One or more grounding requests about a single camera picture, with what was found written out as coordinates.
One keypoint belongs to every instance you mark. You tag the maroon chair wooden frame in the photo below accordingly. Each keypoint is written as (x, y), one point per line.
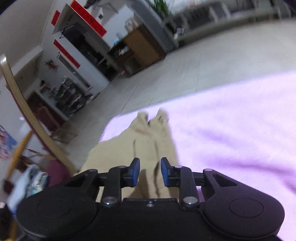
(30, 118)

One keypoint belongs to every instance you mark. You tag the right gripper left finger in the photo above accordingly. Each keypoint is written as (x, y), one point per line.
(116, 179)

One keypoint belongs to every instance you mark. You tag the brown wooden cabinet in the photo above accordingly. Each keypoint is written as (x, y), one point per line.
(136, 51)

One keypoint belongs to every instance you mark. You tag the pink towel table cover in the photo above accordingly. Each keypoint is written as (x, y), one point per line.
(245, 130)

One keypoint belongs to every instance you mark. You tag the grey tower speaker left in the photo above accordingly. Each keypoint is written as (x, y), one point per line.
(152, 21)

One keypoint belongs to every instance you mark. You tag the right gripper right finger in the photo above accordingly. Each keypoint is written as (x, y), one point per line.
(183, 178)

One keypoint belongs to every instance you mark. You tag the red wall banner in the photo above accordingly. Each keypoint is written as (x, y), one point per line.
(88, 18)

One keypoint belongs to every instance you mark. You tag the pile of folded clothes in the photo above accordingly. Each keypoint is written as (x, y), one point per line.
(31, 182)

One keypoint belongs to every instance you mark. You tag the khaki shorts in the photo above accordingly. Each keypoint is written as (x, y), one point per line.
(148, 140)

